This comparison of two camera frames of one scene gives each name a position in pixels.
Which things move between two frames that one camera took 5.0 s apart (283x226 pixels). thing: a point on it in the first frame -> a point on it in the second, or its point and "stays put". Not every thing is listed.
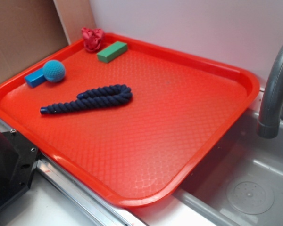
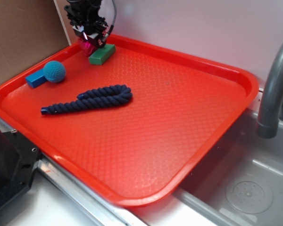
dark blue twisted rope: [99, 97] stays put
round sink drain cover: [250, 196] stays put
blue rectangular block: [36, 78] stays put
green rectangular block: [112, 52] -> [102, 54]
